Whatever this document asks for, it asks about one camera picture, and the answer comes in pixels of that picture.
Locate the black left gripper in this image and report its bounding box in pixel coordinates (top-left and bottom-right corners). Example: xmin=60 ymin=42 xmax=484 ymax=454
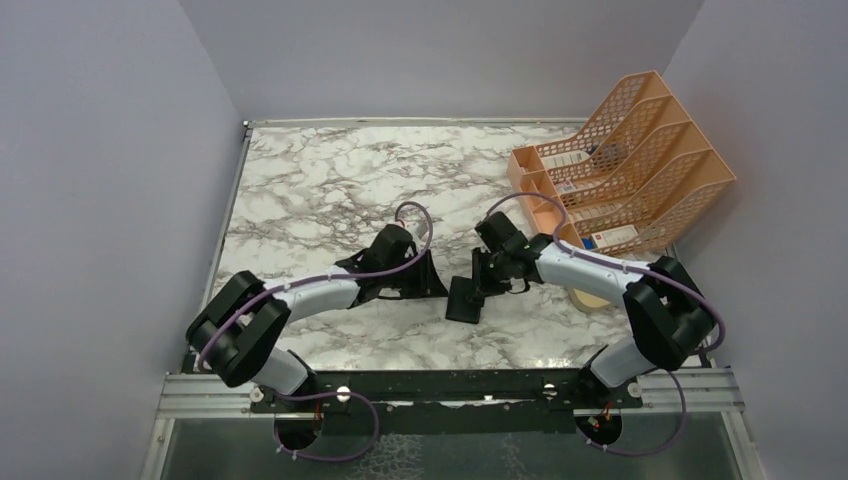
xmin=382 ymin=249 xmax=448 ymax=300

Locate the black leather card holder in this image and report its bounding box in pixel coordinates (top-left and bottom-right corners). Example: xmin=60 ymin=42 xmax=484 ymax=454
xmin=445 ymin=276 xmax=485 ymax=325

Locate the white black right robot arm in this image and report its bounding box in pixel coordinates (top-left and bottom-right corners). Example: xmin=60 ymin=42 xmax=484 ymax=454
xmin=446 ymin=212 xmax=717 ymax=407

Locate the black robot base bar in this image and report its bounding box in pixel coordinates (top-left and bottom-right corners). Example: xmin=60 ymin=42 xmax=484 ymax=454
xmin=250 ymin=368 xmax=643 ymax=436

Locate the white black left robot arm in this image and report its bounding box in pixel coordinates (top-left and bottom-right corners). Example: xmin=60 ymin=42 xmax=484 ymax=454
xmin=185 ymin=224 xmax=448 ymax=411

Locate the beige card tray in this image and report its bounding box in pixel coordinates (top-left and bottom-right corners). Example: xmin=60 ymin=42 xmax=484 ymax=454
xmin=568 ymin=288 xmax=614 ymax=313

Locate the white card box in organizer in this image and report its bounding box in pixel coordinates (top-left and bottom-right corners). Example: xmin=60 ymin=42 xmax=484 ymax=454
xmin=581 ymin=224 xmax=638 ymax=250

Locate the orange mesh file organizer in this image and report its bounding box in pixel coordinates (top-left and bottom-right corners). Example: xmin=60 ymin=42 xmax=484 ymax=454
xmin=506 ymin=71 xmax=736 ymax=256

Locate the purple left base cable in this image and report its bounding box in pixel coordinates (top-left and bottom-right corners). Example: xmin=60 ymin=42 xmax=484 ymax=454
xmin=272 ymin=388 xmax=382 ymax=463

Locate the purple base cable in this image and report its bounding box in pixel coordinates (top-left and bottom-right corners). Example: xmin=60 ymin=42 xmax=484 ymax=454
xmin=574 ymin=367 xmax=689 ymax=458
xmin=272 ymin=388 xmax=382 ymax=463

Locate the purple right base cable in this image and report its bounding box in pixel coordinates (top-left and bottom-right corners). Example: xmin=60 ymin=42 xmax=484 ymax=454
xmin=574 ymin=367 xmax=689 ymax=458

